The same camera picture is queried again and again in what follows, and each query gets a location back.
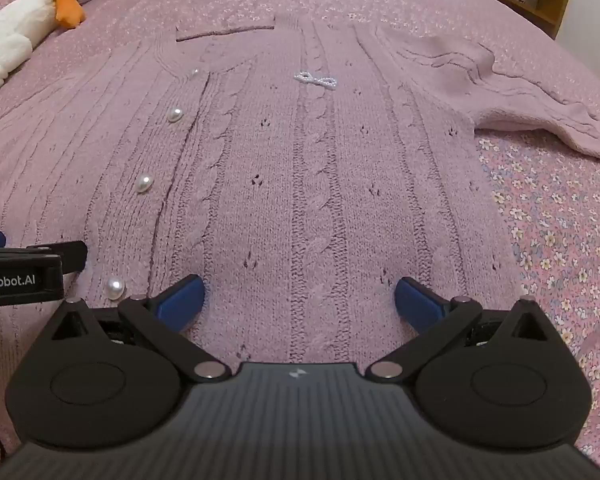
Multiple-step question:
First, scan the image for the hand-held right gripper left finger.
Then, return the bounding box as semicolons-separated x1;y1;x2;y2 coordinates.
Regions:
50;275;229;384

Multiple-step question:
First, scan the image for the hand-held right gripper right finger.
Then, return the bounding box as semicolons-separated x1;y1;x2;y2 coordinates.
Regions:
365;276;553;384

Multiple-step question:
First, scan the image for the pink cable-knit cardigan sweater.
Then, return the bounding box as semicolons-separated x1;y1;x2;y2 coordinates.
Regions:
0;12;600;426

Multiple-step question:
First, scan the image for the pink floral bed sheet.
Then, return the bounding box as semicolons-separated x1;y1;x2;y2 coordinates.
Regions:
0;0;600;476

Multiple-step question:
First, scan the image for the white goose plush toy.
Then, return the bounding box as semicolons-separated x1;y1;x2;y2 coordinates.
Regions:
0;0;87;93

